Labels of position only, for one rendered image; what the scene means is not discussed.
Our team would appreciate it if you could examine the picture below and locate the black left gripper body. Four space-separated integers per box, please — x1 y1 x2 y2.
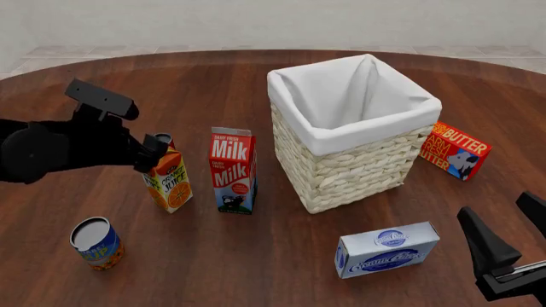
111 125 149 170

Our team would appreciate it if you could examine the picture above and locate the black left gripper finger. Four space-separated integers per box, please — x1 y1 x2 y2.
142 133 170 159
133 151 162 174

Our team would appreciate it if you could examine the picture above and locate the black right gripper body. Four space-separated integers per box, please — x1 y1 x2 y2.
473 258 546 302

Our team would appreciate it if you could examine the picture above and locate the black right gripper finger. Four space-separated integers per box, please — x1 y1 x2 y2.
515 190 546 240
456 206 523 276

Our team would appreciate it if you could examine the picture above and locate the orange juice carton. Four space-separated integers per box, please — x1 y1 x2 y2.
142 146 194 215

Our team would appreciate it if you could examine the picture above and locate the pale woven wicker basket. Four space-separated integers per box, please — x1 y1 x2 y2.
270 101 437 215

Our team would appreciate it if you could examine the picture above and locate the white cloth basket liner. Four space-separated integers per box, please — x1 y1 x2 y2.
266 53 444 158

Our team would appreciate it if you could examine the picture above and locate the red and white milk carton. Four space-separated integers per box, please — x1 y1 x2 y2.
208 125 258 216

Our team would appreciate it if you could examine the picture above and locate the red butter box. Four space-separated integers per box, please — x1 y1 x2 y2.
418 120 494 182

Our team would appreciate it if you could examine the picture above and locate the blue and orange soup tin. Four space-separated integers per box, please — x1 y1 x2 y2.
69 216 126 272

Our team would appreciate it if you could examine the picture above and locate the pale blue cream cheese box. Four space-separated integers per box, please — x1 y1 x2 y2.
334 220 441 281

